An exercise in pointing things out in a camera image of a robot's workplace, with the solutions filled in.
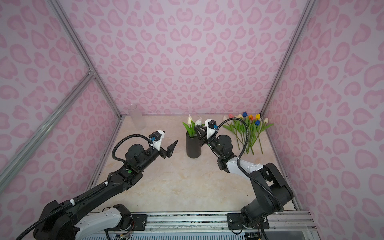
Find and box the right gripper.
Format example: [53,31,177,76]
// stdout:
[194,125,225,158]

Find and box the aluminium frame left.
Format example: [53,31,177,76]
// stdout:
[1,1,122,193]

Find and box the dark grey vase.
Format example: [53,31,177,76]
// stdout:
[186,133,202,159]

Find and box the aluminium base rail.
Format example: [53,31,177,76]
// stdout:
[56,209,319,240]

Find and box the pink tulip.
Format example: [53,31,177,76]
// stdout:
[223,114,240,149]

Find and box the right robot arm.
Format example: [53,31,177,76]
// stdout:
[194,118,294,231]

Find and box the blue tulip back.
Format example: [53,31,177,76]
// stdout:
[242,112,250,154]

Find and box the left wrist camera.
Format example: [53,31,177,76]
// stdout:
[149,130,165,152]

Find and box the clear plastic cup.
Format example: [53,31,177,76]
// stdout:
[128,104,147,130]

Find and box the blue tulip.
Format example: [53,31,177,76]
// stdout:
[255,120,264,154]
[242,112,250,154]

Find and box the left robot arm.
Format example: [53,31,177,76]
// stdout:
[17,130,177,240]

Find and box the blue tulip front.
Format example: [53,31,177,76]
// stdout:
[255,120,264,154]

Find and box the aluminium corner post right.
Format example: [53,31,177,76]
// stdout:
[261,0,319,118]

